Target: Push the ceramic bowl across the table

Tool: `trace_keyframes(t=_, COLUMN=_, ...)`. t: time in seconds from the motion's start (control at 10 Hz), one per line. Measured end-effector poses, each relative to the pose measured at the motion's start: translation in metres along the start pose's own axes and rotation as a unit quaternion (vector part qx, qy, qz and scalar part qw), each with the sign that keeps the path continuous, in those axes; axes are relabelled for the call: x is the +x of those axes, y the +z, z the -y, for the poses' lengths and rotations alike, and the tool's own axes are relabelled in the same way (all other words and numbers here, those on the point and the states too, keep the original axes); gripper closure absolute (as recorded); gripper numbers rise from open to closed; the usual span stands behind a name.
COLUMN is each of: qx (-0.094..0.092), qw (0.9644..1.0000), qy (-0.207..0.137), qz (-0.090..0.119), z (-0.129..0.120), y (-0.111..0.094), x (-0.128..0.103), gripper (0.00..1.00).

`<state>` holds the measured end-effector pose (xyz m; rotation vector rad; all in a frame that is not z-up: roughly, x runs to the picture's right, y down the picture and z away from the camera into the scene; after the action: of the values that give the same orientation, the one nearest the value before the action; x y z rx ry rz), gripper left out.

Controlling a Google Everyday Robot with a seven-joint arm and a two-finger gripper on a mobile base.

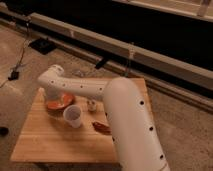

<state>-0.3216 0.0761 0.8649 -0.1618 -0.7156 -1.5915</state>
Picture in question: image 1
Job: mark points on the black flat mat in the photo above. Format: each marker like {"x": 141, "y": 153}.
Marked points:
{"x": 43, "y": 46}

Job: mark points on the brown reddish food item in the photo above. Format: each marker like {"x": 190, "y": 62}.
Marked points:
{"x": 101, "y": 128}

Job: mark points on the small black object left edge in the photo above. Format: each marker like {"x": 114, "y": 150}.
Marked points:
{"x": 4, "y": 131}

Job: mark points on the white plastic cup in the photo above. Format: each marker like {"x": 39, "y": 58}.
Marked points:
{"x": 72, "y": 115}

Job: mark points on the orange ceramic bowl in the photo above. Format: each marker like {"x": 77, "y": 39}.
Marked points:
{"x": 61, "y": 103}

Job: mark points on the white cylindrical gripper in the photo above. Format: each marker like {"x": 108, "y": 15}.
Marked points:
{"x": 51, "y": 94}

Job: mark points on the black clip on rail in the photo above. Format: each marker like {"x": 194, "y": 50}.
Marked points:
{"x": 101, "y": 63}

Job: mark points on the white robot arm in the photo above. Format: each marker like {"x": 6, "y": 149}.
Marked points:
{"x": 133, "y": 130}

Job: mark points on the wooden board table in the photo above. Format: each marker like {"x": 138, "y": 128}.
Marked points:
{"x": 47, "y": 138}

